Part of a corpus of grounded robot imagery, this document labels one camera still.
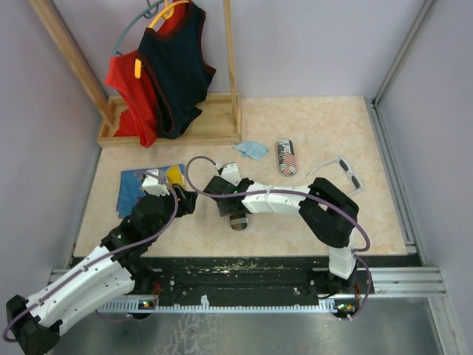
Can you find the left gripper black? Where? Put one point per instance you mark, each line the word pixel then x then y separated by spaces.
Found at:
pixel 187 203

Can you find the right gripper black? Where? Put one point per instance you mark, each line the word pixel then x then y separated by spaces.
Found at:
pixel 224 212

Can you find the plaid glasses case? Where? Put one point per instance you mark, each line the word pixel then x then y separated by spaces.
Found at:
pixel 238 222

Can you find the flag newsprint glasses case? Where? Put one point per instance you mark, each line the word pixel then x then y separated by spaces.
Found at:
pixel 286 157

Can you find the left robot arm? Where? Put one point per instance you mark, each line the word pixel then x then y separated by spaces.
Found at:
pixel 112 269

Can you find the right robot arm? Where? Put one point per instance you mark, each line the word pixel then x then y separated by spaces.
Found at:
pixel 328 212

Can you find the blue yellow cartoon pouch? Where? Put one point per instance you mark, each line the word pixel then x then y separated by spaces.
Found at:
pixel 130 186

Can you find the light blue cloth rear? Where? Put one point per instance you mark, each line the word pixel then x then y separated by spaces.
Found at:
pixel 251 149

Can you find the wooden clothes rack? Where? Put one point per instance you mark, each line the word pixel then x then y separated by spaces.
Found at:
pixel 219 124

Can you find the red tank top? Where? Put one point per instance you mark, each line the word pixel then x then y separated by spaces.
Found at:
pixel 127 76

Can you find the navy tank top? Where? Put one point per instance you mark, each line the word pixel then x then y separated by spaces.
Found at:
pixel 179 74

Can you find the grey blue hanger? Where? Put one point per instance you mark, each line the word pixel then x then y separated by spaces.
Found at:
pixel 149 13

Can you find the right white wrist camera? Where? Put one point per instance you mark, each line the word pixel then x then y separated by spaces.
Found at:
pixel 230 173

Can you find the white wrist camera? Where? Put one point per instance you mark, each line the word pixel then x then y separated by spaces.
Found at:
pixel 153 183
pixel 230 173

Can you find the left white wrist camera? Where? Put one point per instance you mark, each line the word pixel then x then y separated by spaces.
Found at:
pixel 153 183

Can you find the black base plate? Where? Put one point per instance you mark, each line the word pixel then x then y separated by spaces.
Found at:
pixel 244 281

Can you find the white frame sunglasses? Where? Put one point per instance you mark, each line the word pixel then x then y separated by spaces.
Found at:
pixel 344 165

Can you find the aluminium rail frame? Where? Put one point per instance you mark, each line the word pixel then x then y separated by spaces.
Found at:
pixel 388 86

